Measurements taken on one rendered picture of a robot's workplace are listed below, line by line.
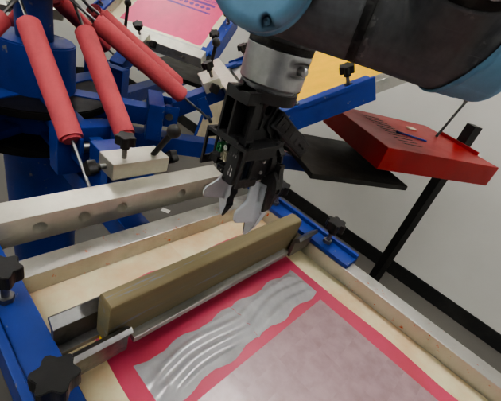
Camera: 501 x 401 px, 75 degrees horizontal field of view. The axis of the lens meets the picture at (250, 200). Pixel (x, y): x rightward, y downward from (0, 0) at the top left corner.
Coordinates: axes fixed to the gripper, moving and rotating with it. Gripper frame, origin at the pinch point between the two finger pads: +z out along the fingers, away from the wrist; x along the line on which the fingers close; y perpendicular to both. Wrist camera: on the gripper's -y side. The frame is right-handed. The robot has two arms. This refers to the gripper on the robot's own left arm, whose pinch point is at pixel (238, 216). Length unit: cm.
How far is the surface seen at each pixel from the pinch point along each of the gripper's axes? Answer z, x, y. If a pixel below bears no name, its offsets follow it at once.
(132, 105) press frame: 11, -68, -21
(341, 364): 16.8, 23.1, -7.9
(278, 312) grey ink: 16.1, 10.4, -6.1
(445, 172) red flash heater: 8, 8, -114
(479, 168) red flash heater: 4, 16, -128
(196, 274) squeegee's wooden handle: 7.3, 1.5, 7.7
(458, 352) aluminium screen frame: 13.3, 36.1, -26.0
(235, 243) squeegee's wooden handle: 6.3, 0.0, -1.6
